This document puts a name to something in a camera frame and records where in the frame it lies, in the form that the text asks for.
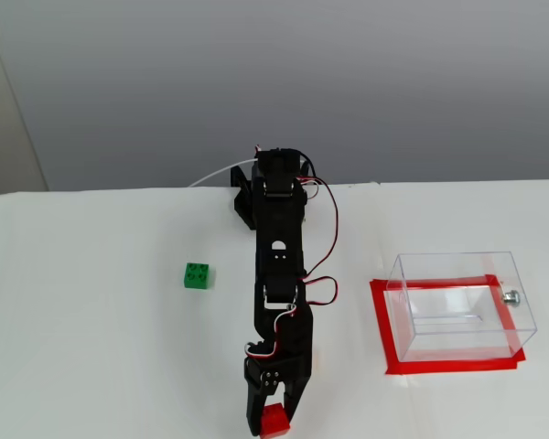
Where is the red tape rectangle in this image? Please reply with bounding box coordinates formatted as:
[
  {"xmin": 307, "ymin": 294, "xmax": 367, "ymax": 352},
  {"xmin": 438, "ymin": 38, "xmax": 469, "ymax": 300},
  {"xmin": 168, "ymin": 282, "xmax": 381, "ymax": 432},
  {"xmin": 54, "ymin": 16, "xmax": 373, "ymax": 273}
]
[{"xmin": 369, "ymin": 273, "xmax": 528, "ymax": 378}]

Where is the long red black servo wire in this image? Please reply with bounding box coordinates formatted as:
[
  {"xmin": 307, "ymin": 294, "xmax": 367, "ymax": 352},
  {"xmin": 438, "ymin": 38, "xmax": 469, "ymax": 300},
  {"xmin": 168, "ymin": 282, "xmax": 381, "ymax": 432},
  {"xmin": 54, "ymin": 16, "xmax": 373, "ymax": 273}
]
[{"xmin": 300, "ymin": 175, "xmax": 340, "ymax": 278}]

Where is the white red gripper servo wire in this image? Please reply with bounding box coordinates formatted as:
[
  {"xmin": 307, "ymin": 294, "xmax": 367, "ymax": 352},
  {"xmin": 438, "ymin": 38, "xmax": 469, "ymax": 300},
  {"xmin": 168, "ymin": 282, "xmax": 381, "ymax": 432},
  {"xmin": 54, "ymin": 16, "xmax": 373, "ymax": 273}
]
[{"xmin": 243, "ymin": 302, "xmax": 299, "ymax": 363}]

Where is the looped red black servo wire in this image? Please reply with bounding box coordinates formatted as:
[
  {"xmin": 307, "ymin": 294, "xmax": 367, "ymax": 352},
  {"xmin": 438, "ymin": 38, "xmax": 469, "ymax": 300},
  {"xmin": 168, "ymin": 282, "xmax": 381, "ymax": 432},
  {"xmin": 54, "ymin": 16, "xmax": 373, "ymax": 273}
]
[{"xmin": 300, "ymin": 275, "xmax": 339, "ymax": 307}]

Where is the red lego brick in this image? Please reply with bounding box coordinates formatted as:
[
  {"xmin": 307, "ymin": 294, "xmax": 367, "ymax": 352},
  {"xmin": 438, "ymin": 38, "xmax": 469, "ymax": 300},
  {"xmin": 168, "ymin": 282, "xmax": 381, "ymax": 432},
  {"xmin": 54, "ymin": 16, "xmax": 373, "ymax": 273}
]
[{"xmin": 260, "ymin": 402, "xmax": 291, "ymax": 439}]

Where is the white cable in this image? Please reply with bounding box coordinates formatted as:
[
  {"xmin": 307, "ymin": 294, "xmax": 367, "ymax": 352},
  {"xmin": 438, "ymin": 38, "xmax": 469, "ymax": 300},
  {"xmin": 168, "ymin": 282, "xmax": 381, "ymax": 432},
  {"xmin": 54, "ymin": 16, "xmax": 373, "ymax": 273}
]
[{"xmin": 187, "ymin": 157, "xmax": 260, "ymax": 189}]

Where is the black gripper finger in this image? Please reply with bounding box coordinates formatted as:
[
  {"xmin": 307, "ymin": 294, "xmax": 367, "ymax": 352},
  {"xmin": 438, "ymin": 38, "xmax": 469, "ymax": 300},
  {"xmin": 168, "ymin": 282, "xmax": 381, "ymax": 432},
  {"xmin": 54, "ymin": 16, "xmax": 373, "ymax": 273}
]
[
  {"xmin": 280, "ymin": 372, "xmax": 314, "ymax": 423},
  {"xmin": 242, "ymin": 356, "xmax": 285, "ymax": 437}
]

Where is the silver box lock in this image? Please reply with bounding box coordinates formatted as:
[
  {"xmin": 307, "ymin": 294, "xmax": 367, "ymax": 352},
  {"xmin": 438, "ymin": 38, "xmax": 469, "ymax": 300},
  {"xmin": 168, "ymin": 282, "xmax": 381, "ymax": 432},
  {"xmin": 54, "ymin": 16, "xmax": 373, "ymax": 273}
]
[{"xmin": 500, "ymin": 287, "xmax": 523, "ymax": 309}]

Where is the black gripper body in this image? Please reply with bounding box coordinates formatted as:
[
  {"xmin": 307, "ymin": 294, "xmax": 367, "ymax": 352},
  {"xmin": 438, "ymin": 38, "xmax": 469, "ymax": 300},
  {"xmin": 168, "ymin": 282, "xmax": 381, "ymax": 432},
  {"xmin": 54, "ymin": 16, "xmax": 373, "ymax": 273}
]
[{"xmin": 245, "ymin": 305, "xmax": 315, "ymax": 386}]

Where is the black table clamp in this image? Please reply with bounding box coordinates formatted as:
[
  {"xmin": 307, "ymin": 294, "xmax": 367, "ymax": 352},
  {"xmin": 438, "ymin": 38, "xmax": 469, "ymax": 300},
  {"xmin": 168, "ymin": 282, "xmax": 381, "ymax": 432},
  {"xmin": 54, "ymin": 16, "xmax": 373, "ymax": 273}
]
[{"xmin": 230, "ymin": 166, "xmax": 257, "ymax": 230}]

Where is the green lego brick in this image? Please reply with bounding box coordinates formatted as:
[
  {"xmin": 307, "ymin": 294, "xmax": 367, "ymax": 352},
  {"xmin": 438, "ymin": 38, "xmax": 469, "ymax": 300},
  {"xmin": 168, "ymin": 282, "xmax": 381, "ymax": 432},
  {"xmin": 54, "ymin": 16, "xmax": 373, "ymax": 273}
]
[{"xmin": 182, "ymin": 261, "xmax": 214, "ymax": 291}]

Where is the transparent plastic box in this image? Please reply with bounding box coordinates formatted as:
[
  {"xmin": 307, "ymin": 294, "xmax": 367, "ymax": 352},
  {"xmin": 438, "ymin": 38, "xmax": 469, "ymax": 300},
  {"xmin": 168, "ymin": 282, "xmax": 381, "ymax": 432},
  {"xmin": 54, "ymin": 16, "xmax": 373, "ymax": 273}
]
[{"xmin": 385, "ymin": 250, "xmax": 539, "ymax": 364}]

